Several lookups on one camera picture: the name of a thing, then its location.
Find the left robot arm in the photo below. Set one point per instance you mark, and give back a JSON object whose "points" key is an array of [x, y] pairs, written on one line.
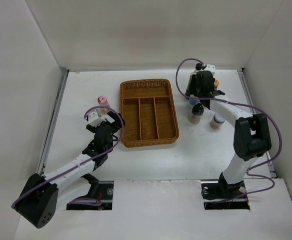
{"points": [[38, 199]]}

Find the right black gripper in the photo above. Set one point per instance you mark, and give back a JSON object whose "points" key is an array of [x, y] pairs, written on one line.
{"points": [[193, 85]]}

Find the small red label spice jar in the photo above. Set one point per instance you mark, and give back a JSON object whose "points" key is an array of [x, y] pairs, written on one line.
{"points": [[217, 121]]}

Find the left metal table rail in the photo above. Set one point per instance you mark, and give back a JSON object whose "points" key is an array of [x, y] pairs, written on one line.
{"points": [[48, 140]]}

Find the brown wicker divided basket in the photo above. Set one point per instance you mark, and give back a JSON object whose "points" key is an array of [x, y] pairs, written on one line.
{"points": [[147, 106]]}

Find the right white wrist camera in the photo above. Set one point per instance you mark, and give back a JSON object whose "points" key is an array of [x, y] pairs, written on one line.
{"points": [[209, 67]]}

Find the right metal table rail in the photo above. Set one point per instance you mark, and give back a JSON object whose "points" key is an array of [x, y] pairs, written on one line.
{"points": [[259, 118]]}

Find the metal table rail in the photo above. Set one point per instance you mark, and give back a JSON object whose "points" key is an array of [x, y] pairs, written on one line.
{"points": [[259, 118], [48, 140]]}

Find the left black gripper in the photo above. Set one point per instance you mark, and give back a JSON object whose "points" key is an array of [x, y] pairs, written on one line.
{"points": [[116, 125]]}

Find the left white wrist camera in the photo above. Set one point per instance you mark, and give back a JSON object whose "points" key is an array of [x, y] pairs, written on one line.
{"points": [[94, 119]]}

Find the blue label silver cap jar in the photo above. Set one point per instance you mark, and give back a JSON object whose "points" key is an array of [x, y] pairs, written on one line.
{"points": [[193, 100]]}

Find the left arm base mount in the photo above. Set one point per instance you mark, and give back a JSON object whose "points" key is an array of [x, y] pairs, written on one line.
{"points": [[98, 198]]}

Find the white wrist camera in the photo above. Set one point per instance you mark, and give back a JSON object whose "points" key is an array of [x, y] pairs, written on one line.
{"points": [[209, 67], [94, 119]]}

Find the pink lid spice jar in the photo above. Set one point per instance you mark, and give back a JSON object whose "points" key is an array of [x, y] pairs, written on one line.
{"points": [[103, 105]]}

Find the yellow cap chili sauce bottle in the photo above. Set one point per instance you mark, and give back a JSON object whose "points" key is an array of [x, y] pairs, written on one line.
{"points": [[216, 84]]}

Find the tall dark sauce bottle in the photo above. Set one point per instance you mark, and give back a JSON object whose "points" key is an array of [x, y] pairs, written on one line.
{"points": [[198, 67]]}

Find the black cap brown spice bottle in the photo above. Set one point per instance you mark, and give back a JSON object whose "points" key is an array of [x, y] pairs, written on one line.
{"points": [[195, 114]]}

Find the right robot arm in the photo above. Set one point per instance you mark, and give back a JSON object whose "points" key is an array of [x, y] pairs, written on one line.
{"points": [[251, 135]]}

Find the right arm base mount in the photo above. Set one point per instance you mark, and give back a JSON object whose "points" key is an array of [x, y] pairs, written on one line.
{"points": [[219, 196]]}

